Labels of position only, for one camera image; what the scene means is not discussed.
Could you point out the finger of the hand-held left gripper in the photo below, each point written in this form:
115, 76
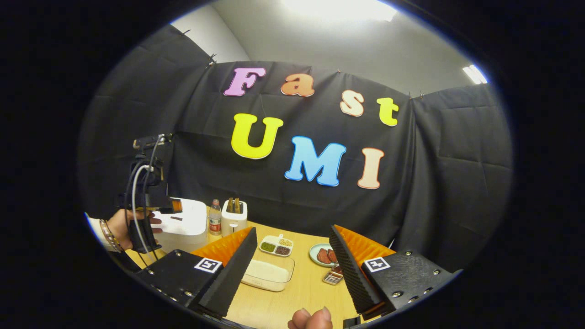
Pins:
176, 205

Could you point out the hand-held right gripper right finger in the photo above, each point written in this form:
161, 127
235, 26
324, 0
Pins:
348, 274

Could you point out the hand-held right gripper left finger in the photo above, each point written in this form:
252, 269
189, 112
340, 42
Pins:
235, 274

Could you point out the white rice cooker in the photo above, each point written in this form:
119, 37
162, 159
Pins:
187, 228

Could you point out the clear rice container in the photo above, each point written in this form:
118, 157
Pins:
269, 285

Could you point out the red meat piece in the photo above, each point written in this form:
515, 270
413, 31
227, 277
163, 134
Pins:
323, 256
332, 255

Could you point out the pale green plate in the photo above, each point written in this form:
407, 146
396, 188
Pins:
314, 256

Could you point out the pile of green mung beans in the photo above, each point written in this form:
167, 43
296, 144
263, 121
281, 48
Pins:
268, 247

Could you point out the clear water bottle red label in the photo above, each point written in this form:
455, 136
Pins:
215, 221

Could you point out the white toaster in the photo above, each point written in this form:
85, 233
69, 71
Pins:
234, 224

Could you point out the white divided bean dish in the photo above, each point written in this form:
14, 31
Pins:
274, 238

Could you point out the pile of dark red beans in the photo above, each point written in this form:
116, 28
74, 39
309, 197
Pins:
282, 250

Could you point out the brown bread slice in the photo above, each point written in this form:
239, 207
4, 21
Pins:
237, 205
230, 205

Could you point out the pile of yellow soybeans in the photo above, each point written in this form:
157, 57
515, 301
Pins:
285, 242

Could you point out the large ceiling light panel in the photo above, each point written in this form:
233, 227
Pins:
340, 9

